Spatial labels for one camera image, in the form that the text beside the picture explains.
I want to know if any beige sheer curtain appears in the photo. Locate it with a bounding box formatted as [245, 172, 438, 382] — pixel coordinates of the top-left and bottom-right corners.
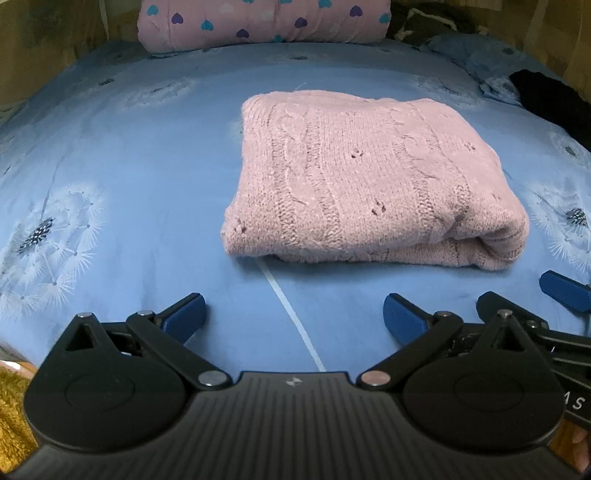
[0, 0, 112, 112]

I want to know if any person's right hand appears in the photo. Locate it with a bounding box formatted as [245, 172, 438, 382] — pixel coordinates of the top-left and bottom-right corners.
[566, 427, 591, 472]

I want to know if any black cloth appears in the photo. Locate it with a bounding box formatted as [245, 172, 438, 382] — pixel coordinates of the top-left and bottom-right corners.
[509, 69, 591, 151]

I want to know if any dark patterned cloth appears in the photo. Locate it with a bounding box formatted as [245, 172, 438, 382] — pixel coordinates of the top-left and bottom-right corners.
[388, 2, 481, 47]

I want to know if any pink knit cardigan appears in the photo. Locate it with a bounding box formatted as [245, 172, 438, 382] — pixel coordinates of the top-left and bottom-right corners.
[221, 90, 530, 271]

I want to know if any yellow fuzzy rug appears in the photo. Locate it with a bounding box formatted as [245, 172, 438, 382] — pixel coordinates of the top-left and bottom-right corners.
[0, 364, 38, 462]

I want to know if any pink heart-print rolled quilt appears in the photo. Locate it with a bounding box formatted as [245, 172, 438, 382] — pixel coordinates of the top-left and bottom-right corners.
[137, 0, 392, 52]

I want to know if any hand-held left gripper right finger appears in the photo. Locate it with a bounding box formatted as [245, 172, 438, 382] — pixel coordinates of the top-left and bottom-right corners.
[355, 292, 549, 391]

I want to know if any blue dandelion-print bed sheet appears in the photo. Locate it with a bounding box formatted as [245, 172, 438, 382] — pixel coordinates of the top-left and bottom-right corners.
[0, 37, 591, 374]

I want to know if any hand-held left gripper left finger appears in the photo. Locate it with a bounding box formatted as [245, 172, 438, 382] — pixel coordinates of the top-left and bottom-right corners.
[60, 292, 234, 391]

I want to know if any blue pillow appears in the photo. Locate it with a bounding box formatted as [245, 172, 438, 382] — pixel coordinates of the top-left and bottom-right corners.
[425, 33, 536, 100]

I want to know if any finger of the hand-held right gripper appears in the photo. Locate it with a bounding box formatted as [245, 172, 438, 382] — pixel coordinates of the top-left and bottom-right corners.
[477, 292, 591, 360]
[540, 271, 591, 315]

